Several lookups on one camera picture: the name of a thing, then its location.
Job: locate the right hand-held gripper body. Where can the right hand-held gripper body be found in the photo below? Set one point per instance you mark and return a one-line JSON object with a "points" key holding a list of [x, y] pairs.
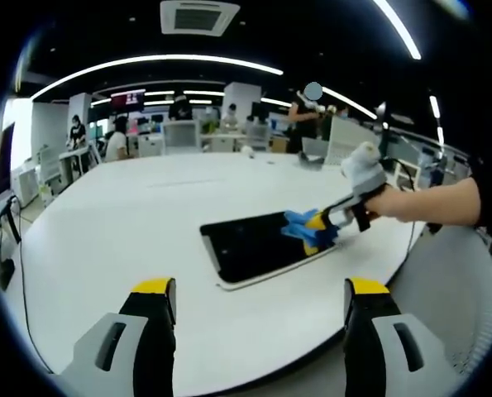
{"points": [[365, 173]]}

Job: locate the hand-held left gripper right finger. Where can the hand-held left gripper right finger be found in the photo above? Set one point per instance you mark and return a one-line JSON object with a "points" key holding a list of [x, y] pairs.
{"points": [[384, 355]]}

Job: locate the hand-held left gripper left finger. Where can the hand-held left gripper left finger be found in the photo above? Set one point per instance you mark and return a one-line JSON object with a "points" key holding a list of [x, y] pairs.
{"points": [[113, 355]]}

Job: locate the blue cleaning cloth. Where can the blue cleaning cloth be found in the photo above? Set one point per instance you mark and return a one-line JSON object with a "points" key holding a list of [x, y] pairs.
{"points": [[297, 225]]}

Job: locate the person's right hand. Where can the person's right hand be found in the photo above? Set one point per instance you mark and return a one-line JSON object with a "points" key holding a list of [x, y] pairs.
{"points": [[380, 204]]}

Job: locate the white chair backrest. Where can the white chair backrest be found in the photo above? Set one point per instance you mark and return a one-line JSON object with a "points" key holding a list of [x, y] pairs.
{"points": [[353, 140]]}

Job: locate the white open shelf box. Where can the white open shelf box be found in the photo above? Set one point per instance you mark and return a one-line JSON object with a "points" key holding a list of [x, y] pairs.
{"points": [[407, 175]]}

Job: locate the dark grey object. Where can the dark grey object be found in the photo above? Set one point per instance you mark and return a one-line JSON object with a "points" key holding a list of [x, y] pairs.
{"points": [[311, 160]]}

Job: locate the desk lamp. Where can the desk lamp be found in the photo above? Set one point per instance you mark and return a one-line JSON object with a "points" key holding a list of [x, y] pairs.
{"points": [[382, 124]]}

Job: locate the straight ceiling light strip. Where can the straight ceiling light strip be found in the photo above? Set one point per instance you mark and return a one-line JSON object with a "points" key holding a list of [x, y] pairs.
{"points": [[349, 101]]}

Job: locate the grey mesh office chair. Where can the grey mesh office chair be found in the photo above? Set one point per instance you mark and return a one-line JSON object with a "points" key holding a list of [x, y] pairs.
{"points": [[448, 289]]}

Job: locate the small white round object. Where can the small white round object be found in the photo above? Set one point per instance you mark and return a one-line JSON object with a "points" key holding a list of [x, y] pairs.
{"points": [[249, 151]]}

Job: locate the curved ceiling light strip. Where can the curved ceiling light strip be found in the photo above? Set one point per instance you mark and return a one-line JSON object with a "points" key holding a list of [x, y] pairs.
{"points": [[159, 63], [400, 29]]}

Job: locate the white mesh office chair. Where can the white mesh office chair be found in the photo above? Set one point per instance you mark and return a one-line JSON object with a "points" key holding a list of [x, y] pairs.
{"points": [[182, 137]]}

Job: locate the ceiling air conditioner unit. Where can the ceiling air conditioner unit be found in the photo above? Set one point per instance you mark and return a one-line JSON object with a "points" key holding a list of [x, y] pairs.
{"points": [[200, 17]]}

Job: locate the red wall screen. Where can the red wall screen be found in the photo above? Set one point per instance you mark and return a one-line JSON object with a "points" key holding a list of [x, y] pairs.
{"points": [[127, 99]]}

